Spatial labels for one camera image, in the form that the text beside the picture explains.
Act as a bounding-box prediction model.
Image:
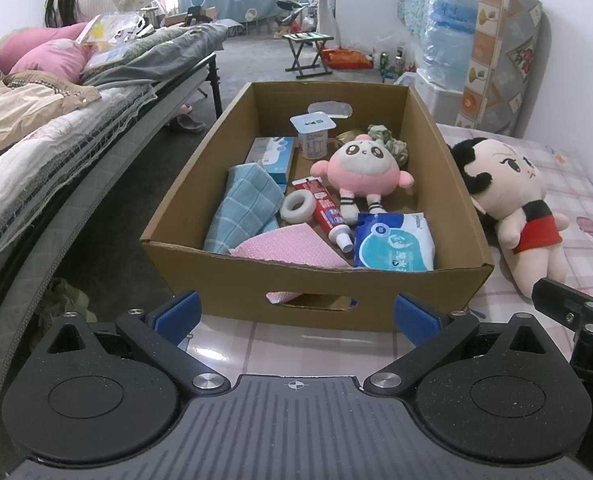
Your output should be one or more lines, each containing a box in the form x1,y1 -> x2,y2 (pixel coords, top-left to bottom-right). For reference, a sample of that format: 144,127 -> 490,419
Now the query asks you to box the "blue checked towel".
202,164 -> 286,255

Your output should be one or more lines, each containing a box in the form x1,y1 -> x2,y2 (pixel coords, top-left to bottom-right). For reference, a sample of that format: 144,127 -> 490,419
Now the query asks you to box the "blue tissue pack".
245,136 -> 298,186

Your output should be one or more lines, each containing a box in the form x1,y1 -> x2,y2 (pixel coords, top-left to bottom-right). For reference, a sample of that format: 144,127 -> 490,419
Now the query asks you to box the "beige quilted jacket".
0,45 -> 102,171

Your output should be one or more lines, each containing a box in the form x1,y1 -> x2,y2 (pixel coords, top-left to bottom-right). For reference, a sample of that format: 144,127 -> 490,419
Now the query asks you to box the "checked pink tablecloth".
186,122 -> 593,376

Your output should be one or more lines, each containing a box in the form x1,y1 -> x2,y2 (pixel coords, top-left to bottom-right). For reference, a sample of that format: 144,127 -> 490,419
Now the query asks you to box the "white tape roll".
280,191 -> 318,222

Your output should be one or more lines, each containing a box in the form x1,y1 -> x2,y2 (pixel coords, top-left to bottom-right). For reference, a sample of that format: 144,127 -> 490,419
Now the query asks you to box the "pink pillow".
0,22 -> 97,76
9,40 -> 94,83

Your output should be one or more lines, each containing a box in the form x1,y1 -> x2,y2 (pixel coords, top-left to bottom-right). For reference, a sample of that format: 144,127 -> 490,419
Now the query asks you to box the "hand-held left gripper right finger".
363,291 -> 560,396

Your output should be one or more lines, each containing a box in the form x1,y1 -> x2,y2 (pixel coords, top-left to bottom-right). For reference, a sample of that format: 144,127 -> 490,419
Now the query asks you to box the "beige crumpled cloth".
36,277 -> 100,326

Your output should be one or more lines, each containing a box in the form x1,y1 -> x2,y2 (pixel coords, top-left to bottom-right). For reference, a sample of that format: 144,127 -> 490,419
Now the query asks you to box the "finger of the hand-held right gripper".
531,277 -> 593,381

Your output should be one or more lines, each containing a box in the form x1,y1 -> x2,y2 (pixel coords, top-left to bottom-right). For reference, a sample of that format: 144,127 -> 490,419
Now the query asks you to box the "grey curtain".
317,0 -> 345,48

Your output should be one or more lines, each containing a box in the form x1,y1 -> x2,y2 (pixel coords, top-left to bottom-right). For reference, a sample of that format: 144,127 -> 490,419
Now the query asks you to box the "blue white wet wipes pack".
353,211 -> 436,272

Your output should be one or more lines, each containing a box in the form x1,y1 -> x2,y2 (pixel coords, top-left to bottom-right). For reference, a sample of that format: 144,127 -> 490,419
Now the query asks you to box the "plush doll with red top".
449,137 -> 570,298

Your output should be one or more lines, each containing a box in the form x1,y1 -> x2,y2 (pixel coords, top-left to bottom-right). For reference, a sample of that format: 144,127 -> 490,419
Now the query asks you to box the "folded patterned mattress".
454,0 -> 545,136

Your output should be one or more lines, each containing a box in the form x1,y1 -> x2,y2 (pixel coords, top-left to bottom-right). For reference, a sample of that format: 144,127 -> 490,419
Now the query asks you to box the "pink waffle cloth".
228,224 -> 357,306

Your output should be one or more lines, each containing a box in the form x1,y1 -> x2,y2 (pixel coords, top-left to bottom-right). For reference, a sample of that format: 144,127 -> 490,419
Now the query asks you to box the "floral fabric scrunchie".
367,124 -> 410,165

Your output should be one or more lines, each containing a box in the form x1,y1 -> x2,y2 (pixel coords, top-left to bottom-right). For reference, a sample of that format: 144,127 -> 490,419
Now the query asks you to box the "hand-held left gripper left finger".
41,289 -> 231,395

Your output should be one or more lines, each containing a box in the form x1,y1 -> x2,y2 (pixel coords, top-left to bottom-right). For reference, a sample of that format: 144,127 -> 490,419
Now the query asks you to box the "red toothpaste tube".
291,177 -> 353,253

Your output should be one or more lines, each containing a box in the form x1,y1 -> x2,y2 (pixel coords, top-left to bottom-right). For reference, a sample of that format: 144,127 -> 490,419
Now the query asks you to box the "pink round plush toy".
310,133 -> 416,217

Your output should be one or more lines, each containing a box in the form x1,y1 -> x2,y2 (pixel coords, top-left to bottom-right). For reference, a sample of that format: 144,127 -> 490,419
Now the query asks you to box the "brown cardboard box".
140,81 -> 495,333

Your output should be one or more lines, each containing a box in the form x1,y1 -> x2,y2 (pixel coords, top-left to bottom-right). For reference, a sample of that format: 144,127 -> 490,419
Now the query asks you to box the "folding stool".
282,34 -> 333,80

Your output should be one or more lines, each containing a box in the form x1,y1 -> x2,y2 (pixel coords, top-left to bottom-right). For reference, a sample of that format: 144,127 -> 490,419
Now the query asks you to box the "clear plastic bag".
76,12 -> 150,68

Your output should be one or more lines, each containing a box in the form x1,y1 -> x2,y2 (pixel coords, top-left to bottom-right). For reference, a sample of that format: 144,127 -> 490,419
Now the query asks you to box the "white yogurt cup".
290,114 -> 338,160

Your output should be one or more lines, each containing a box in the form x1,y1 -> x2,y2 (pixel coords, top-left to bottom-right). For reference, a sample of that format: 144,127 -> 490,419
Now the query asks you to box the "white water dispenser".
394,71 -> 465,126

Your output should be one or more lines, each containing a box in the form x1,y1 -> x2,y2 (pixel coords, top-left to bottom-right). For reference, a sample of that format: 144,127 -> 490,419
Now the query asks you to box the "orange bag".
321,49 -> 375,70

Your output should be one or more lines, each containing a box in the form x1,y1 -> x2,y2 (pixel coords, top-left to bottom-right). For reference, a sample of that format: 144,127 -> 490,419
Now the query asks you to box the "bed with grey blanket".
0,22 -> 230,271

